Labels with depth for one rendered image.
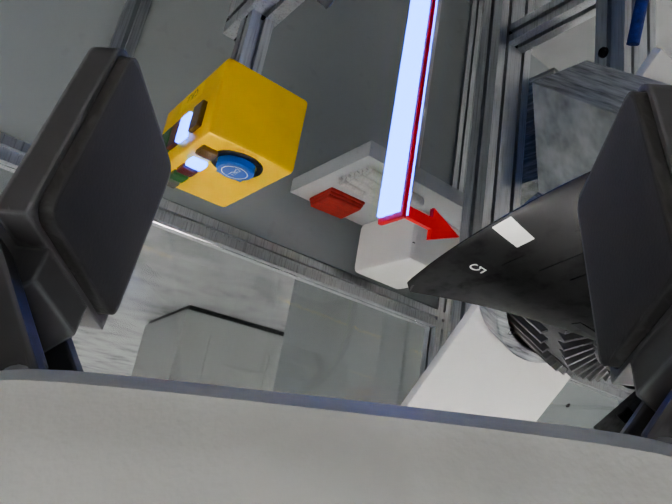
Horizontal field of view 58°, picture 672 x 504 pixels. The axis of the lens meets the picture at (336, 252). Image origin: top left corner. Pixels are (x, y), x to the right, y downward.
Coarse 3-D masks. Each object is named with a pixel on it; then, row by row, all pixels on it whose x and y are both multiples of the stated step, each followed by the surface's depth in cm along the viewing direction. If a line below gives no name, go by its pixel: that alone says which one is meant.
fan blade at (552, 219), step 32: (576, 192) 42; (544, 224) 45; (576, 224) 45; (448, 256) 48; (480, 256) 48; (512, 256) 48; (544, 256) 47; (576, 256) 47; (416, 288) 53; (448, 288) 53; (480, 288) 53; (512, 288) 52; (544, 288) 51; (576, 288) 50; (544, 320) 58; (576, 320) 56
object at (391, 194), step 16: (416, 0) 46; (416, 16) 46; (416, 32) 45; (416, 48) 44; (416, 64) 43; (400, 80) 44; (416, 80) 43; (400, 96) 44; (416, 96) 42; (400, 112) 43; (400, 128) 42; (400, 144) 41; (400, 160) 41; (384, 176) 42; (400, 176) 40; (384, 192) 41; (400, 192) 40; (384, 208) 40; (400, 208) 39
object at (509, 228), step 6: (504, 222) 45; (510, 222) 45; (516, 222) 45; (498, 228) 45; (504, 228) 45; (510, 228) 45; (516, 228) 45; (522, 228) 45; (504, 234) 46; (510, 234) 46; (516, 234) 46; (522, 234) 46; (528, 234) 46; (510, 240) 46; (516, 240) 46; (522, 240) 46; (528, 240) 46; (516, 246) 47
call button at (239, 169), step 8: (224, 160) 61; (232, 160) 61; (240, 160) 61; (216, 168) 63; (224, 168) 62; (232, 168) 62; (240, 168) 62; (248, 168) 62; (232, 176) 64; (240, 176) 63; (248, 176) 63
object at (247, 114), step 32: (224, 64) 61; (192, 96) 66; (224, 96) 59; (256, 96) 62; (288, 96) 64; (224, 128) 59; (256, 128) 61; (288, 128) 64; (256, 160) 61; (288, 160) 63; (192, 192) 72; (224, 192) 70
